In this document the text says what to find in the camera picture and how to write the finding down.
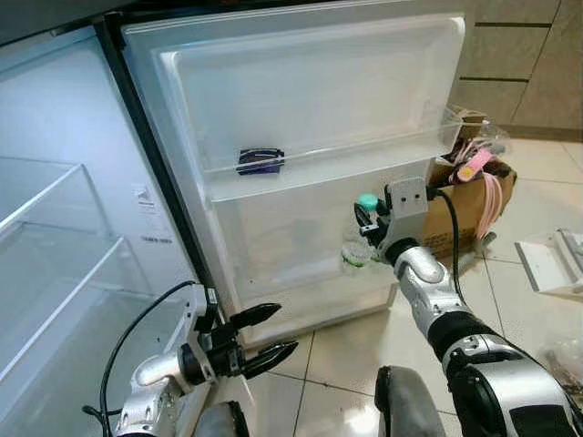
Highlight cardboard box with pink items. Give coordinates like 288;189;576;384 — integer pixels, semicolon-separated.
421;107;518;263

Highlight dark purple packet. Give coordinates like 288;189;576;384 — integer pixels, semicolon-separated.
236;147;286;177

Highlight pink cord bundle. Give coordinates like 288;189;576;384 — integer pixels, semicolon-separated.
478;171;505;240

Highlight white fridge cabinet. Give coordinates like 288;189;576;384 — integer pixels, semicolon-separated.
0;23;215;437

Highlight grey kitchen base cabinets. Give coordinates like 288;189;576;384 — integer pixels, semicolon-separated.
454;0;583;139

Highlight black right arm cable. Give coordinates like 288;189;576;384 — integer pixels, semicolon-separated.
430;187;583;429

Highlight clear fridge door bin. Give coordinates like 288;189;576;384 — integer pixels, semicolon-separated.
199;107;467;203

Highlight clear fridge shelf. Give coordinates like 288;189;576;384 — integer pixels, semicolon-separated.
0;223;156;388
0;159;115;239

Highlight robot right leg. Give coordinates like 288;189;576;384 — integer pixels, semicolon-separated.
374;365;449;437

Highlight white dustpan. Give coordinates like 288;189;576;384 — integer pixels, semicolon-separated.
514;229;583;298

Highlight clear bottle with teal cap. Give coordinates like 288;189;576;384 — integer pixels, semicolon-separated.
340;191;388;277

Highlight clear plastic bag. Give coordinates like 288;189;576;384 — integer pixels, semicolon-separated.
536;337;583;406

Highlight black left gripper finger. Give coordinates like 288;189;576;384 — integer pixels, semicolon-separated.
241;342;300;379
228;305;282;331

